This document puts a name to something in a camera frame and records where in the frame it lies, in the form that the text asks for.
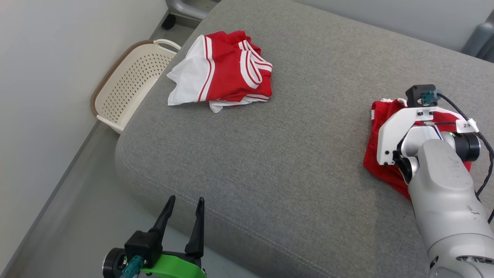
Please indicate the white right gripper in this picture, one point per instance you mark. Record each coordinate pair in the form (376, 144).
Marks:
(389, 135)

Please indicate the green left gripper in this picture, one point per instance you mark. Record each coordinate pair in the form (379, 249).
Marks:
(173, 268)

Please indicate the red Bulls 23 shorts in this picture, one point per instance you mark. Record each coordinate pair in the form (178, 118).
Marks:
(380, 116)

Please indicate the red and white jersey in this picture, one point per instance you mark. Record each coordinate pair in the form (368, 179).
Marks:
(227, 73)

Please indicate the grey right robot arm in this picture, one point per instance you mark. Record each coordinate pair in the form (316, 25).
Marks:
(444, 200)

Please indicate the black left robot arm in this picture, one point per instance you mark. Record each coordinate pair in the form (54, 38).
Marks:
(112, 264)

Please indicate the cream perforated laundry basket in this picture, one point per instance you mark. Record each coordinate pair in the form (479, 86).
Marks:
(127, 88)

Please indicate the black caster wheel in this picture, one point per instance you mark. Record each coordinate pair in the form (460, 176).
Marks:
(168, 22)

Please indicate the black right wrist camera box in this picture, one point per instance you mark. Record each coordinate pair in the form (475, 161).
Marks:
(417, 96)

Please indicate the grey partition foot post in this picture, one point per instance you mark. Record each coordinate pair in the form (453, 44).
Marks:
(489, 54)
(476, 38)

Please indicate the grey metal stand frame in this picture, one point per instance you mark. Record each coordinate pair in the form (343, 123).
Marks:
(185, 7)

